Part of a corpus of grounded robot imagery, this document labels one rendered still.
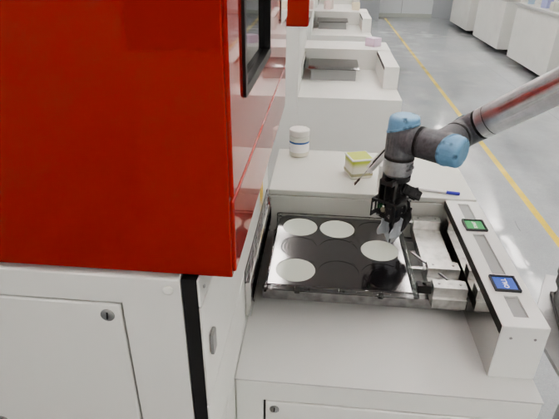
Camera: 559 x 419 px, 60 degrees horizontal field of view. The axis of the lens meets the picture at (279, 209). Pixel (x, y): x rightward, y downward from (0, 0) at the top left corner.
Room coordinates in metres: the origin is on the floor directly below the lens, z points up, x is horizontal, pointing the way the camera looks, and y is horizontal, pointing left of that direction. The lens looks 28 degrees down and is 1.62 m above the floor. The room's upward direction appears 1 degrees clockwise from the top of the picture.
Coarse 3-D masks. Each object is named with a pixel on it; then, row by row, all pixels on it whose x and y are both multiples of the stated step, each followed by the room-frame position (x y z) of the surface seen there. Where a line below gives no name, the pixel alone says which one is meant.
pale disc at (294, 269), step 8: (280, 264) 1.03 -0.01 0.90; (288, 264) 1.03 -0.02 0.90; (296, 264) 1.03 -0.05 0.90; (304, 264) 1.03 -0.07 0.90; (312, 264) 1.03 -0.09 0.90; (280, 272) 1.00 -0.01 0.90; (288, 272) 1.00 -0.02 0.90; (296, 272) 1.00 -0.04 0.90; (304, 272) 1.00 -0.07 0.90; (312, 272) 1.00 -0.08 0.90; (288, 280) 0.97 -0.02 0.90; (296, 280) 0.97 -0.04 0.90
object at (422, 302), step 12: (312, 300) 0.99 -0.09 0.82; (324, 300) 0.98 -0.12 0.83; (336, 300) 0.98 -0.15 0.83; (348, 300) 0.98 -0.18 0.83; (360, 300) 0.98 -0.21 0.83; (372, 300) 0.97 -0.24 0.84; (384, 300) 0.97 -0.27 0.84; (396, 300) 0.97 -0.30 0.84; (408, 300) 0.97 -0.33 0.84; (420, 300) 0.96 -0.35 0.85
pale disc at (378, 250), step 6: (378, 240) 1.15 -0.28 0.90; (366, 246) 1.12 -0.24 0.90; (372, 246) 1.12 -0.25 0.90; (378, 246) 1.12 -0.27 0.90; (384, 246) 1.12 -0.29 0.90; (390, 246) 1.12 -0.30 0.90; (366, 252) 1.10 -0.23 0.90; (372, 252) 1.10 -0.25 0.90; (378, 252) 1.10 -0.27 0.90; (384, 252) 1.10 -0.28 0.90; (390, 252) 1.10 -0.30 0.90; (396, 252) 1.10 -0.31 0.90; (372, 258) 1.07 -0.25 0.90; (378, 258) 1.07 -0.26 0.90; (384, 258) 1.07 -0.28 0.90; (390, 258) 1.07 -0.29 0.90
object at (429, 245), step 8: (416, 232) 1.24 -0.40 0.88; (424, 232) 1.24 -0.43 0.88; (432, 232) 1.24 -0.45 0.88; (416, 240) 1.19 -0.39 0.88; (424, 240) 1.19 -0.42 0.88; (432, 240) 1.19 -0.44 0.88; (440, 240) 1.19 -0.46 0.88; (416, 248) 1.17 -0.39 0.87; (424, 248) 1.15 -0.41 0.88; (432, 248) 1.15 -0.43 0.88; (440, 248) 1.15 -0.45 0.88; (424, 256) 1.11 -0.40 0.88; (432, 256) 1.11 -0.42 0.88; (440, 256) 1.11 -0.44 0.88; (448, 256) 1.11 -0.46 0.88; (424, 264) 1.07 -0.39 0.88; (424, 272) 1.04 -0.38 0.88; (424, 280) 1.03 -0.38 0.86; (456, 280) 1.00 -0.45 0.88; (432, 296) 0.94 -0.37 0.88; (432, 304) 0.93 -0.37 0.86; (440, 304) 0.92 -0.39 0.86; (448, 304) 0.92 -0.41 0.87; (456, 304) 0.92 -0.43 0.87; (464, 304) 0.92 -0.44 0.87
